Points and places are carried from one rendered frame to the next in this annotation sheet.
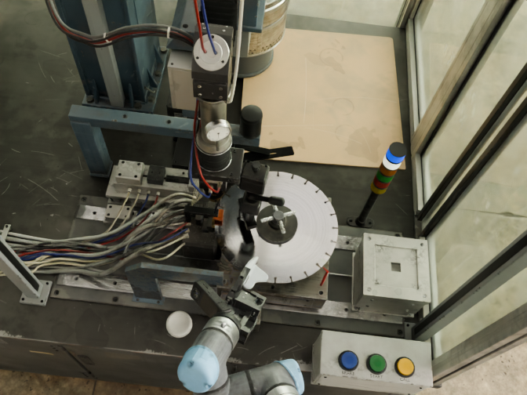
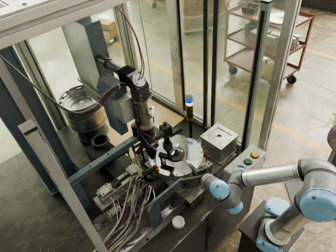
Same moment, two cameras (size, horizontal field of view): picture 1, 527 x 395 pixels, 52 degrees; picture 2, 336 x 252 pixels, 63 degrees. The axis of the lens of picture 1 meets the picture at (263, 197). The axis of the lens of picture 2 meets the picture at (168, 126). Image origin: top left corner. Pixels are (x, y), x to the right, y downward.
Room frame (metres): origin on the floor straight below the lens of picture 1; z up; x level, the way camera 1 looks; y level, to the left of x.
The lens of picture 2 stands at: (-0.23, 0.61, 2.20)
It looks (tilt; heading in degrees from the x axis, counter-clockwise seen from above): 43 degrees down; 324
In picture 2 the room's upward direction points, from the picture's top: 7 degrees counter-clockwise
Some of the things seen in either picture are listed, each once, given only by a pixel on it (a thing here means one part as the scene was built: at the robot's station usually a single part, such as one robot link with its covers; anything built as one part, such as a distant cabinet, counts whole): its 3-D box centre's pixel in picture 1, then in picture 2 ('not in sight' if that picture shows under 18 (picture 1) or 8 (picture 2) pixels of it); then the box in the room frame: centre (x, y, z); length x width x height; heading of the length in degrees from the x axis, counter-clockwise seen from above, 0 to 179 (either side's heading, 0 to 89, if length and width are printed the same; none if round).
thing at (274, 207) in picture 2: not in sight; (276, 213); (0.02, -0.16, 0.91); 0.13 x 0.12 x 0.14; 113
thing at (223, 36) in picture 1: (223, 39); (123, 89); (0.77, 0.12, 1.45); 0.35 x 0.07 x 0.28; 2
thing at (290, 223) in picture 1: (277, 222); (175, 152); (0.64, -0.05, 0.96); 0.11 x 0.11 x 0.03
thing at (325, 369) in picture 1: (368, 364); (244, 168); (0.34, -0.34, 0.82); 0.28 x 0.11 x 0.15; 92
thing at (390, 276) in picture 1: (388, 276); (218, 143); (0.59, -0.38, 0.82); 0.18 x 0.18 x 0.15; 2
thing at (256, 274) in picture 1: (256, 273); (193, 163); (0.45, -0.01, 1.06); 0.09 x 0.06 x 0.03; 163
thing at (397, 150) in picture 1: (396, 152); (189, 98); (0.79, -0.31, 1.14); 0.05 x 0.04 x 0.03; 2
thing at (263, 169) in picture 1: (252, 187); (166, 136); (0.61, 0.03, 1.17); 0.06 x 0.05 x 0.20; 83
